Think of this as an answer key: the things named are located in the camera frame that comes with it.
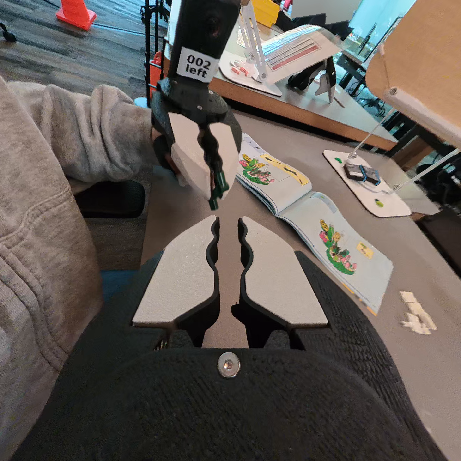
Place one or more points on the small red white items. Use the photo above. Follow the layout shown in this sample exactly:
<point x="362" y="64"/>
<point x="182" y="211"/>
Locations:
<point x="241" y="70"/>

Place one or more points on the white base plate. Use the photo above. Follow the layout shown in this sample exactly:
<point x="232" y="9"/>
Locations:
<point x="363" y="201"/>

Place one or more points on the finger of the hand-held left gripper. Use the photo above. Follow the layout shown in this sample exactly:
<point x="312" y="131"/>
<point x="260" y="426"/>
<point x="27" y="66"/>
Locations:
<point x="189" y="155"/>
<point x="228" y="151"/>

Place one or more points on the clear panel with printed sheet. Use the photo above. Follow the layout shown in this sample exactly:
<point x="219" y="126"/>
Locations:
<point x="295" y="54"/>

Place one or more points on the orange traffic cone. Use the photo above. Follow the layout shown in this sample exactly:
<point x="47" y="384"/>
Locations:
<point x="75" y="12"/>
<point x="155" y="72"/>

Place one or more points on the white lego pieces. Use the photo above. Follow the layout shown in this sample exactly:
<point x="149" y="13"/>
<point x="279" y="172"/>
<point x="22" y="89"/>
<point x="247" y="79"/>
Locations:
<point x="417" y="313"/>

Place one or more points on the person's left forearm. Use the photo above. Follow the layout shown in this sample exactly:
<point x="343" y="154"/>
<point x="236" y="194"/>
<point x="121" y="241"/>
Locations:
<point x="90" y="137"/>

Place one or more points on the yellow box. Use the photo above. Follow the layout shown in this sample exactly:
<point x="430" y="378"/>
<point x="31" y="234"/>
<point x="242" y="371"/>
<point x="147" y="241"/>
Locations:
<point x="265" y="10"/>

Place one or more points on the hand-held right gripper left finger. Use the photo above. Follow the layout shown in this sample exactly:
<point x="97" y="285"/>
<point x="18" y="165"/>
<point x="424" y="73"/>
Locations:
<point x="176" y="284"/>

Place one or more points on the black metal stand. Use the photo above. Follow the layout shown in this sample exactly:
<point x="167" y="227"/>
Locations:
<point x="147" y="43"/>

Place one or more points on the black grey tool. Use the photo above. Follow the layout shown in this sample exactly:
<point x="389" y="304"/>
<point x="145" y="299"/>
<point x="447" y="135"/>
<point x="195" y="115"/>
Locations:
<point x="326" y="81"/>

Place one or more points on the lego instruction booklet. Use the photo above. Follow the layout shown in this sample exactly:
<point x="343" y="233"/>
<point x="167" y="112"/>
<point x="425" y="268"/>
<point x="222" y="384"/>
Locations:
<point x="324" y="230"/>

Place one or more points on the small black box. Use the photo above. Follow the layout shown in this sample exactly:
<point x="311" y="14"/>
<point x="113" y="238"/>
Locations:
<point x="371" y="176"/>
<point x="353" y="172"/>

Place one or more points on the wood edged side table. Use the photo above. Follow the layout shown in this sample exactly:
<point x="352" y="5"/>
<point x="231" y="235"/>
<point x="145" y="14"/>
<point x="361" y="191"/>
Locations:
<point x="324" y="111"/>

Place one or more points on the dark green lego piece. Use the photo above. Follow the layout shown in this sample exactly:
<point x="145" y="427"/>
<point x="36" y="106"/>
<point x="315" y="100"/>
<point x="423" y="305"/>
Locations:
<point x="218" y="183"/>

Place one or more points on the person's grey hoodie torso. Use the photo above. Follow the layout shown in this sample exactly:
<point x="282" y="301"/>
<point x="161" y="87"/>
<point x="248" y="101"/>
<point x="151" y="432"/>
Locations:
<point x="32" y="252"/>

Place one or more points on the white stand base board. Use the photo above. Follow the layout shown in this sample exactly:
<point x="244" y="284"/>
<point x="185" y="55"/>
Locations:
<point x="245" y="81"/>

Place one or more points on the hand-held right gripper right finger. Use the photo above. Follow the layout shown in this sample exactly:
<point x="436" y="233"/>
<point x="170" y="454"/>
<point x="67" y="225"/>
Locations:
<point x="281" y="288"/>

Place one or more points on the black caster wheel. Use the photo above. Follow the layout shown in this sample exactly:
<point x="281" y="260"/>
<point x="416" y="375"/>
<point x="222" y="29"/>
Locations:
<point x="8" y="33"/>

